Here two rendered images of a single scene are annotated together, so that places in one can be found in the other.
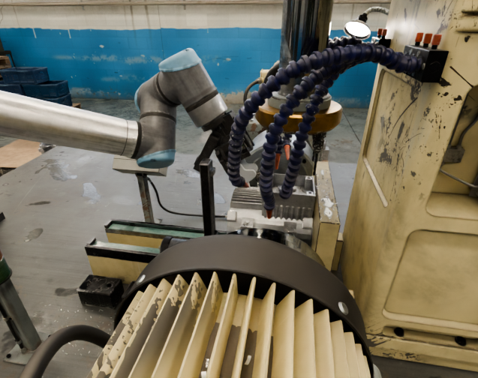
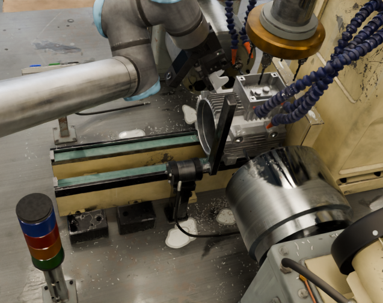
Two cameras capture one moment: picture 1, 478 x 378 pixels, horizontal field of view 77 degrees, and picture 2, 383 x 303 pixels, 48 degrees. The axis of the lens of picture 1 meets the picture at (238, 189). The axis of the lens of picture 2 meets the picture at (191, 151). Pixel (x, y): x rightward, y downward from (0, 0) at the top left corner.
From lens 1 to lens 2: 0.63 m
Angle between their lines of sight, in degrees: 34
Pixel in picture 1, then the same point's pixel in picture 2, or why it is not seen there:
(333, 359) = not seen: outside the picture
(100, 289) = (94, 225)
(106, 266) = (78, 201)
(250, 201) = not seen: hidden behind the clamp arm
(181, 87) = (175, 16)
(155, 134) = (147, 67)
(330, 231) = (316, 129)
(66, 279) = not seen: hidden behind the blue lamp
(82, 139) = (101, 100)
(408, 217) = (374, 113)
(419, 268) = (368, 139)
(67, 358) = (103, 291)
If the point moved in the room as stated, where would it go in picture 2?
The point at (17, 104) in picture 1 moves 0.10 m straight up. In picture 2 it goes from (56, 90) to (49, 40)
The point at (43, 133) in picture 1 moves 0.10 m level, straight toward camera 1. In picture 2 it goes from (75, 109) to (121, 134)
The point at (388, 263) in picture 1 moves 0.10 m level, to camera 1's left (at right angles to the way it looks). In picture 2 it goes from (353, 142) to (323, 153)
